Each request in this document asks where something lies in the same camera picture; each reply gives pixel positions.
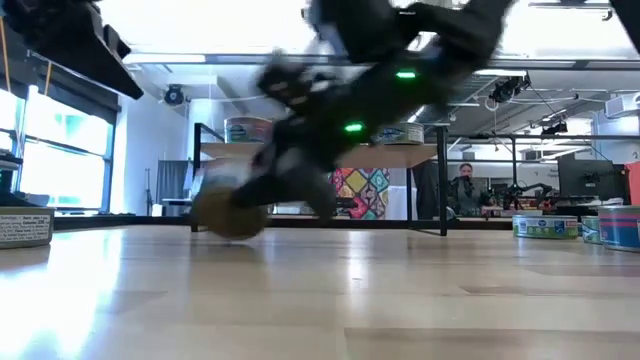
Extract wooden shelf black metal legs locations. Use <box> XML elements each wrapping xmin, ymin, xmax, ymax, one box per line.
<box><xmin>191</xmin><ymin>122</ymin><xmax>450</xmax><ymax>237</ymax></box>

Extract white round pillar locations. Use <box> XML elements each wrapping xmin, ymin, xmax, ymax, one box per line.
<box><xmin>187</xmin><ymin>98</ymin><xmax>226</xmax><ymax>151</ymax></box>

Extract orange panel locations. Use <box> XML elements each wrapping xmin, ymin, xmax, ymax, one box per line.
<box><xmin>624</xmin><ymin>160</ymin><xmax>640</xmax><ymax>207</ymax></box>

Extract green-labelled seafood can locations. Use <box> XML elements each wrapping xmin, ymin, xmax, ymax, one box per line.
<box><xmin>512</xmin><ymin>214</ymin><xmax>580</xmax><ymax>241</ymax></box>

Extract grey overhead frame beam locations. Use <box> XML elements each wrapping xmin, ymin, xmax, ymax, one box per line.
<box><xmin>122</xmin><ymin>52</ymin><xmax>640</xmax><ymax>70</ymax></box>

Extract black hanging cloth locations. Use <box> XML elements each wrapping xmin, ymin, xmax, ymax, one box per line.
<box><xmin>412</xmin><ymin>159</ymin><xmax>441</xmax><ymax>221</ymax></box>

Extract person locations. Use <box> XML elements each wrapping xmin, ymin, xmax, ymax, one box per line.
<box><xmin>446</xmin><ymin>162</ymin><xmax>494</xmax><ymax>219</ymax></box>

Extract pull-tab blue-labelled seafood can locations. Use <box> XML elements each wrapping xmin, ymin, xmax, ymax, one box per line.
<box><xmin>374</xmin><ymin>122</ymin><xmax>426</xmax><ymax>147</ymax></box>

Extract black metal table frame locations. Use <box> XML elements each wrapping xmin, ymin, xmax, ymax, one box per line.
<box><xmin>53</xmin><ymin>214</ymin><xmax>514</xmax><ymax>232</ymax></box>

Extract large window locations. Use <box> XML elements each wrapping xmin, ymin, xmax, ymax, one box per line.
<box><xmin>0</xmin><ymin>84</ymin><xmax>119</xmax><ymax>212</ymax></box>

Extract blue pink-striped salmon can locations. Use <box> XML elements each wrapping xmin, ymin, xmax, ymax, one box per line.
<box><xmin>223</xmin><ymin>116</ymin><xmax>274</xmax><ymax>145</ymax></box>
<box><xmin>597</xmin><ymin>205</ymin><xmax>640</xmax><ymax>253</ymax></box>

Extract silver-lidded seafood can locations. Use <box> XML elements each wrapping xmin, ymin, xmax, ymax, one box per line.
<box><xmin>0</xmin><ymin>207</ymin><xmax>55</xmax><ymax>250</ymax></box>

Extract gold-lidded seafood can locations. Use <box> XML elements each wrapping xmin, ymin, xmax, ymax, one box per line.
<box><xmin>580</xmin><ymin>215</ymin><xmax>602</xmax><ymax>246</ymax></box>
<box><xmin>191</xmin><ymin>159</ymin><xmax>270</xmax><ymax>241</ymax></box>

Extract white ceiling unit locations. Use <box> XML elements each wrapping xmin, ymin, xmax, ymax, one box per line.
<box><xmin>603</xmin><ymin>92</ymin><xmax>640</xmax><ymax>119</ymax></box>

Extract black background rig frame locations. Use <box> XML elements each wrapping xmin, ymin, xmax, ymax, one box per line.
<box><xmin>444</xmin><ymin>132</ymin><xmax>640</xmax><ymax>216</ymax></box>

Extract black ceiling camera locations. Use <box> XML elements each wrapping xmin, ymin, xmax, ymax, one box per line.
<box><xmin>488</xmin><ymin>74</ymin><xmax>531</xmax><ymax>104</ymax></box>

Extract black monitor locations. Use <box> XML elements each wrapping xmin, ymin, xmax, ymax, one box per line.
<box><xmin>557</xmin><ymin>155</ymin><xmax>627</xmax><ymax>202</ymax></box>

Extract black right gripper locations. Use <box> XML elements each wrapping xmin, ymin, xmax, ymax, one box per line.
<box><xmin>228</xmin><ymin>52</ymin><xmax>401</xmax><ymax>222</ymax></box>

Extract colourful patchwork quilt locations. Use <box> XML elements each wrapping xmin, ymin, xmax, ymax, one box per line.
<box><xmin>329</xmin><ymin>167</ymin><xmax>392</xmax><ymax>221</ymax></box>

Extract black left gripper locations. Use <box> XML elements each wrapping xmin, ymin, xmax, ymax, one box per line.
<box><xmin>0</xmin><ymin>0</ymin><xmax>145</xmax><ymax>101</ymax></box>

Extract black ceiling lamp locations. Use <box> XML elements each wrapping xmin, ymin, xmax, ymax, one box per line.
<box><xmin>164</xmin><ymin>84</ymin><xmax>185</xmax><ymax>106</ymax></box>

